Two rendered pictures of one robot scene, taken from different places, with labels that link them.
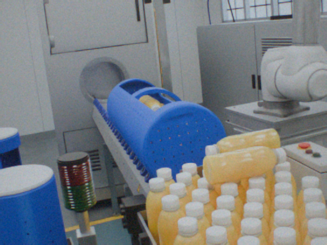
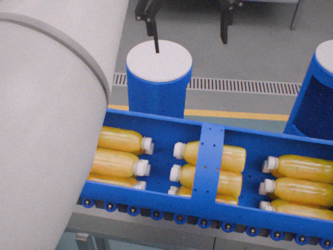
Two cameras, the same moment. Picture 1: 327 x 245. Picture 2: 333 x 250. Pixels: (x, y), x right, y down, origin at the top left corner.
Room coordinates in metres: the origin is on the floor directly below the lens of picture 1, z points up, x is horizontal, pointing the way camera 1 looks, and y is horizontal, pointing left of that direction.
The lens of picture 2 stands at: (1.82, -0.62, 2.01)
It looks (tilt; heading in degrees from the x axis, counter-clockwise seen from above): 48 degrees down; 112
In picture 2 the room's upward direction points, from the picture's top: 2 degrees clockwise
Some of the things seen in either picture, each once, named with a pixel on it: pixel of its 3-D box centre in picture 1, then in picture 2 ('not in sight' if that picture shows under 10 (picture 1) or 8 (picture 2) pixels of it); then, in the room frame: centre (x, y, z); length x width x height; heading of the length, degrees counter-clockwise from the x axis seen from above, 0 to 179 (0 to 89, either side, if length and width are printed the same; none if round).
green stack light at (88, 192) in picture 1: (78, 192); not in sight; (0.75, 0.17, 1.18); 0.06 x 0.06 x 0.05
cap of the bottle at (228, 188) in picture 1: (229, 189); not in sight; (0.90, -0.14, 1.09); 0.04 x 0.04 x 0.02
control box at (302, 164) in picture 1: (314, 168); not in sight; (1.08, -0.42, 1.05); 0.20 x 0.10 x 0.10; 13
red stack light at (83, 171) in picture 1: (75, 170); not in sight; (0.75, 0.17, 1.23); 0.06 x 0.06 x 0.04
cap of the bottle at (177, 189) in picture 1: (177, 189); not in sight; (0.94, -0.02, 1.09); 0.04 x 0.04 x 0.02
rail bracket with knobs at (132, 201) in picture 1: (138, 215); not in sight; (1.12, 0.10, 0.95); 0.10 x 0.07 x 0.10; 103
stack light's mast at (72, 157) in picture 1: (79, 195); not in sight; (0.75, 0.17, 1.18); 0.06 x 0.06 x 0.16
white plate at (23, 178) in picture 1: (13, 179); (159, 60); (1.32, 0.53, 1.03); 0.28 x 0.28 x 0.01
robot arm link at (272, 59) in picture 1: (280, 73); not in sight; (1.71, -0.52, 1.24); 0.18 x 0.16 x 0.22; 11
